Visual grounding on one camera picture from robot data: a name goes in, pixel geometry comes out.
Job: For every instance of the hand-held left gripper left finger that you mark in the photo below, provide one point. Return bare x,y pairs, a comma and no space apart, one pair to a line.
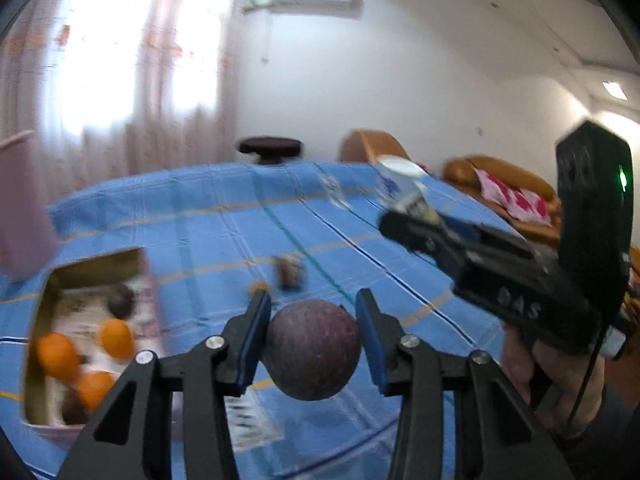
252,342

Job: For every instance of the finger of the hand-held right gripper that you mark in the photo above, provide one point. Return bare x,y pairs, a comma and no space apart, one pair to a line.
480,234
410,234

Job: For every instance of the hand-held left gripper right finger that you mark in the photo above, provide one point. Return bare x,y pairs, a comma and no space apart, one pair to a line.
372,347

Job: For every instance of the large purple round fruit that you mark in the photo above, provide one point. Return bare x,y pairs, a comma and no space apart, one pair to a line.
312,350

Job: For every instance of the small orange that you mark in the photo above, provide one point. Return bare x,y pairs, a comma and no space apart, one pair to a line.
117,338
93,391

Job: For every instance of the dark round fruit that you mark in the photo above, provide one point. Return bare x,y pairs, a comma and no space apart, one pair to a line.
120,300

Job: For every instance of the metal tray with printed liner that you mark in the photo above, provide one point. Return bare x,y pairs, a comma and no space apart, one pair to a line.
90,272

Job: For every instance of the wrinkled dark passion fruit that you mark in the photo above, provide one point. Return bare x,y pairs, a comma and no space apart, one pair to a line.
72,410

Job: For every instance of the large orange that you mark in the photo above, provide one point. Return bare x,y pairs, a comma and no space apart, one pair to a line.
57,360

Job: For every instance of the person's right hand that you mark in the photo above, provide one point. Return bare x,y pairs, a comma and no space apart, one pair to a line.
555,375

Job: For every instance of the pink floral cloth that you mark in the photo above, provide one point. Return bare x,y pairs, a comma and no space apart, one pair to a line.
510,197

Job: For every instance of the small yellowish brown fruit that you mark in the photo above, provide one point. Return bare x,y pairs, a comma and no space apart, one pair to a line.
260,288

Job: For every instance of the white mug with blue flowers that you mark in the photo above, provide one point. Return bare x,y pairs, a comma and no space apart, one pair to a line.
400,170

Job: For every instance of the brown leather sofa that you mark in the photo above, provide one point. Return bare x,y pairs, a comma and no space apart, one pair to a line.
500,170

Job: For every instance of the brown leather armchair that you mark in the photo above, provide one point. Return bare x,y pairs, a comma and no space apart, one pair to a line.
372,145

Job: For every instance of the blue plaid tablecloth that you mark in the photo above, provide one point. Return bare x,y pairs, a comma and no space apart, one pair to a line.
200,220

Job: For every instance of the dark round wooden stool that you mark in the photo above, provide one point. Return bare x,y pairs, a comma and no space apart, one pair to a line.
270,146

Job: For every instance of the pink kettle jug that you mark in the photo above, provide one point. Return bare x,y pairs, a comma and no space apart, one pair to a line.
25,220

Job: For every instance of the sheer floral curtain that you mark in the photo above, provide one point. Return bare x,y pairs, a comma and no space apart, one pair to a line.
165,60

